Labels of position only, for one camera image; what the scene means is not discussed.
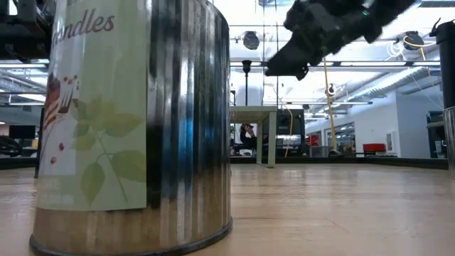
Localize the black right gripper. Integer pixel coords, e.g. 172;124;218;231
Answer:
264;0;383;81

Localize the black candle stick holder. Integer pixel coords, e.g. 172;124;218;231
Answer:
241;59;252;107

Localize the yellow hanging pole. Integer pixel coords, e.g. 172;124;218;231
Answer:
322;58;342;157

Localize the black display screen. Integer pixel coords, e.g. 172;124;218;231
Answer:
277;109;306;157

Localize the pale green metal riser shelf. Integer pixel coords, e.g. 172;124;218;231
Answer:
230;105;279;169

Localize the person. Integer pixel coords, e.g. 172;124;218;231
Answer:
238;123;259;152

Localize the red couch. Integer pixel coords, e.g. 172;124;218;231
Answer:
362;143;387;154

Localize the wide black cylinder holder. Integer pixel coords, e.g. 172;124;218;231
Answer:
429;17;455;110

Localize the black computer monitor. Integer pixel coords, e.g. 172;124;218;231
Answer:
9;124;36;140

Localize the black ceiling cord reel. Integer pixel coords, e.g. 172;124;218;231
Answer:
242;31;261;51
403;31;425;51

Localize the yellow hanging cable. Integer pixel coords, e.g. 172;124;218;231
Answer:
280;102;294;158

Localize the white coiled cable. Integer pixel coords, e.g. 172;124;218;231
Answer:
385;41;405;60

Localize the black table edge rail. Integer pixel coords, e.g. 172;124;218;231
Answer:
0;156;449;171

